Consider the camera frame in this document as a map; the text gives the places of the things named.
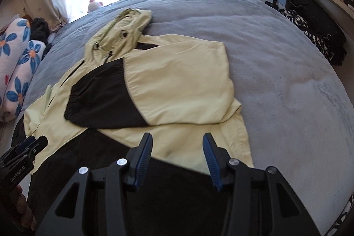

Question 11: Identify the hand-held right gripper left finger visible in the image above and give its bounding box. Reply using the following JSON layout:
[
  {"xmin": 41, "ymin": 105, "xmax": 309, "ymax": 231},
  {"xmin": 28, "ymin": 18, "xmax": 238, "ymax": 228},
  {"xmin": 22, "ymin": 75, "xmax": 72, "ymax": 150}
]
[{"xmin": 35, "ymin": 132, "xmax": 153, "ymax": 236}]

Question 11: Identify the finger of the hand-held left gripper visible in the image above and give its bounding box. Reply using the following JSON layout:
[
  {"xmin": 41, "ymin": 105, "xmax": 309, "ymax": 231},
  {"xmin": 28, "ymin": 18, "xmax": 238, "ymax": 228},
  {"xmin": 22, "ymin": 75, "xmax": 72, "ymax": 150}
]
[
  {"xmin": 9, "ymin": 136, "xmax": 37, "ymax": 155},
  {"xmin": 3, "ymin": 136, "xmax": 48, "ymax": 170}
]

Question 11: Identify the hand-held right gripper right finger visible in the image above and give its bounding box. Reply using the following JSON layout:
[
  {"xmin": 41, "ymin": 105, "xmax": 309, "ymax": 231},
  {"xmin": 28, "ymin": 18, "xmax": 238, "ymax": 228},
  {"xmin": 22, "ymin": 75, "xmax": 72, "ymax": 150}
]
[{"xmin": 202, "ymin": 133, "xmax": 316, "ymax": 236}]

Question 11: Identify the yellow and black hooded jacket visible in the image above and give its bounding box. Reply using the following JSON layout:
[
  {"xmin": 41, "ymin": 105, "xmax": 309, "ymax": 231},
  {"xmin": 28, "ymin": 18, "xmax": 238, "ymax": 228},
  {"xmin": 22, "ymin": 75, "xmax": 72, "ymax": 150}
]
[{"xmin": 12, "ymin": 9, "xmax": 254, "ymax": 236}]

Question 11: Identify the person's left hand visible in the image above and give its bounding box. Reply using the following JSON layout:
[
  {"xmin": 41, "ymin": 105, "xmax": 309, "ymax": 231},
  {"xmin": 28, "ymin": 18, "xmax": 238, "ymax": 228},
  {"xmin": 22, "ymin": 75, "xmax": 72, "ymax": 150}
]
[{"xmin": 14, "ymin": 186, "xmax": 37, "ymax": 231}]

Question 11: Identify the blue flower print quilt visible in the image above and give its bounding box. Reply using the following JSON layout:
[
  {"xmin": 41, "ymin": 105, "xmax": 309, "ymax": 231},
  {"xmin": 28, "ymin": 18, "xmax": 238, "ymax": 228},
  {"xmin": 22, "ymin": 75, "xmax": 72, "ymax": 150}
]
[{"xmin": 0, "ymin": 18, "xmax": 47, "ymax": 123}]

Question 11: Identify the grey plush blanket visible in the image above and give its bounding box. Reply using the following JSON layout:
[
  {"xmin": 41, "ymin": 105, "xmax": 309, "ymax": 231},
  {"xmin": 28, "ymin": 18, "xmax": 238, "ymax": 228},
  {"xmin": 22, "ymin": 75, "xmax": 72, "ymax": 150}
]
[{"xmin": 0, "ymin": 0, "xmax": 354, "ymax": 236}]

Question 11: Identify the dark clothing pile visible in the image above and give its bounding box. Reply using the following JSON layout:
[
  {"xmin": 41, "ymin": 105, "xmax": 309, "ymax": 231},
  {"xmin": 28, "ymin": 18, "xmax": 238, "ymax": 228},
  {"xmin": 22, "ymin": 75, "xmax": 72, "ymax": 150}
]
[{"xmin": 30, "ymin": 17, "xmax": 54, "ymax": 59}]

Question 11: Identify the black white patterned bed sheet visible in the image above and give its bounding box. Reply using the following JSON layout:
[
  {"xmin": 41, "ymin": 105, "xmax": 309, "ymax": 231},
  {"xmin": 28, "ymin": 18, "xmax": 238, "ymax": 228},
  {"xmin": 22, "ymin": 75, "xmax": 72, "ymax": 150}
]
[{"xmin": 326, "ymin": 194, "xmax": 354, "ymax": 236}]

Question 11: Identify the pink plush toy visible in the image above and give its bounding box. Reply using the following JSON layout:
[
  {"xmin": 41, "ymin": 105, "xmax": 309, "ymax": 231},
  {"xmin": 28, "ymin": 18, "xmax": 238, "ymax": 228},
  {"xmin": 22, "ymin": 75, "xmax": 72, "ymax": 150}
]
[{"xmin": 88, "ymin": 0, "xmax": 104, "ymax": 13}]

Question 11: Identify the black white patterned cloth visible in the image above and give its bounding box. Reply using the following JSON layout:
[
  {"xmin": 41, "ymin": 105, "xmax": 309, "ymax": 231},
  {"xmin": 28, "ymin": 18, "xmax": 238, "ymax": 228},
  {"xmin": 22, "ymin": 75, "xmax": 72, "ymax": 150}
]
[{"xmin": 279, "ymin": 9, "xmax": 336, "ymax": 59}]

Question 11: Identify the black bag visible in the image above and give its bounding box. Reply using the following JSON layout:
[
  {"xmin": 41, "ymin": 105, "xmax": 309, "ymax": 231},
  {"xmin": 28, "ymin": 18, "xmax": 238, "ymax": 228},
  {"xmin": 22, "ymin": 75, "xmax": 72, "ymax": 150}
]
[{"xmin": 263, "ymin": 0, "xmax": 347, "ymax": 65}]

